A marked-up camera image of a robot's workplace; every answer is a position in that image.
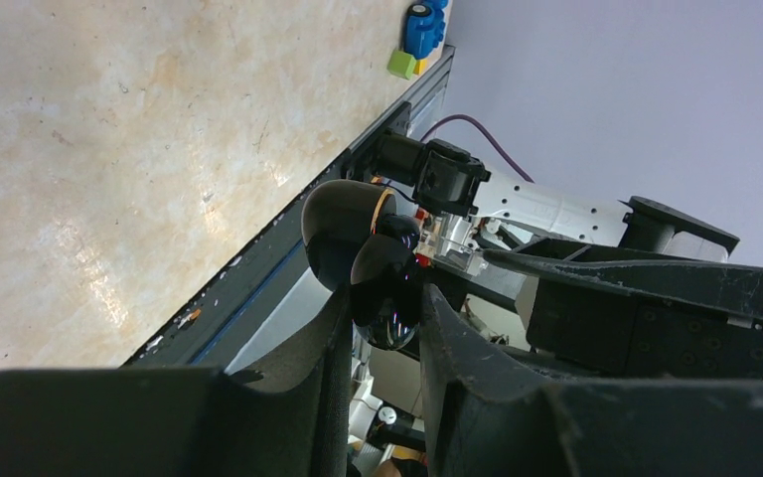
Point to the yellow cube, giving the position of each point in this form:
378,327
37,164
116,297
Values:
420,67

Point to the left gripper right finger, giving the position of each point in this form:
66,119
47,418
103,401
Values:
488,414

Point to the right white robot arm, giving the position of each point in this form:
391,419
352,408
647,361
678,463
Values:
447,179

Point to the blue toy car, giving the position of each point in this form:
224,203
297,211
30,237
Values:
424,27

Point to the black earbud charging case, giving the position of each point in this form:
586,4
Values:
381,277

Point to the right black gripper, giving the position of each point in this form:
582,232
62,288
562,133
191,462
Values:
587,313

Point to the black earbud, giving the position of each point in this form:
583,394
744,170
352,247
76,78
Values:
403,228

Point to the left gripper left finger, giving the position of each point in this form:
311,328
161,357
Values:
283,415

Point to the green cube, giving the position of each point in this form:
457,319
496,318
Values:
401,65

